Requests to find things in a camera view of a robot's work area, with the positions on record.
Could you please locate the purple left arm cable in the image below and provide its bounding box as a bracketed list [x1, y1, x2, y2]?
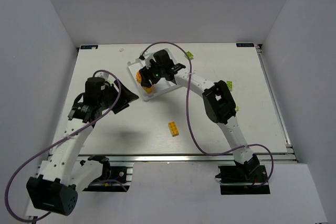
[4, 70, 122, 222]

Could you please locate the green 2x4 lego far right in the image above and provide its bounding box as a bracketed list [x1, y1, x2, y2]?
[226, 81, 233, 91]

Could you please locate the yellow round butterfly lego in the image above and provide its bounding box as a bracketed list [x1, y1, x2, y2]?
[136, 71, 142, 84]

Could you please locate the yellow sloped printed lego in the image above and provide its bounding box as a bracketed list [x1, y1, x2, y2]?
[144, 86, 154, 94]

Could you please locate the aluminium table frame rail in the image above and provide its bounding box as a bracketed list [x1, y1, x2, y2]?
[39, 153, 297, 167]

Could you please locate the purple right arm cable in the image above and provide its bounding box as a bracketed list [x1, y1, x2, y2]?
[139, 41, 275, 188]

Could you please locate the blue label left corner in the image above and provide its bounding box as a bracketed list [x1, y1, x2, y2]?
[80, 45, 98, 50]

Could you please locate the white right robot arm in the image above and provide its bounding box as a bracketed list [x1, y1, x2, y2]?
[139, 49, 260, 177]

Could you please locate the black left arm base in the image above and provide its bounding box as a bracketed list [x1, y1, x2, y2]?
[84, 155, 133, 193]

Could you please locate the green lego near back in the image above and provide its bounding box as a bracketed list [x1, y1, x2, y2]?
[186, 51, 194, 60]

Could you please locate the white three-compartment tray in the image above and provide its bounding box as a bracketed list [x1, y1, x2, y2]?
[127, 48, 187, 101]

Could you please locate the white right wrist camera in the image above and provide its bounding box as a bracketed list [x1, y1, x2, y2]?
[143, 53, 154, 68]

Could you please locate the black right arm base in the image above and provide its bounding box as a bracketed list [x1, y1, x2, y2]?
[215, 165, 270, 195]

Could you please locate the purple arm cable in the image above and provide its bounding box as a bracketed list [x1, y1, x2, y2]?
[139, 41, 275, 188]
[4, 70, 122, 222]

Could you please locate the yellow 2x4 lego brick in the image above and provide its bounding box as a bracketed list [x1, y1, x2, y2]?
[168, 121, 179, 137]

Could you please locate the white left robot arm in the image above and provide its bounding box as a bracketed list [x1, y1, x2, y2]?
[26, 77, 139, 216]

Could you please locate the blue label corner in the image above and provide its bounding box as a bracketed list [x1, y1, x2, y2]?
[236, 42, 255, 47]
[80, 45, 98, 50]

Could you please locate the blue label right corner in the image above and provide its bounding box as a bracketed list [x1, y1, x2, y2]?
[236, 42, 255, 47]

